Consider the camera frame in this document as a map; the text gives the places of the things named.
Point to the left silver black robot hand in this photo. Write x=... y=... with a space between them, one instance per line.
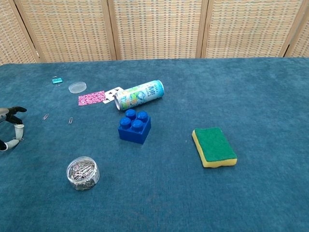
x=18 y=130

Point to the clear plastic lid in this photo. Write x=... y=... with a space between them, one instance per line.
x=77 y=87

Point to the clear container of paperclips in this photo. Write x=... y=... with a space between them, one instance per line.
x=82 y=174

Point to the teal binder clip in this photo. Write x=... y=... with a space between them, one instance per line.
x=57 y=80

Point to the pink patterned card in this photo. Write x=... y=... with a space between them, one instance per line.
x=91 y=98

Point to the woven bamboo screen panel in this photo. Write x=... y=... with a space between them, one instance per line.
x=157 y=29
x=72 y=29
x=303 y=41
x=248 y=29
x=12 y=36

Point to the white clubs playing card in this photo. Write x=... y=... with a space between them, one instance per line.
x=110 y=94

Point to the blue toy building block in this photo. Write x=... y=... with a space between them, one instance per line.
x=134 y=130

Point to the light blue drink can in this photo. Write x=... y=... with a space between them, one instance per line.
x=140 y=94

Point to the green yellow sponge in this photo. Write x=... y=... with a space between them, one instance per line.
x=213 y=145

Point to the blue felt table cover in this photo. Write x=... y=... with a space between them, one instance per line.
x=217 y=96

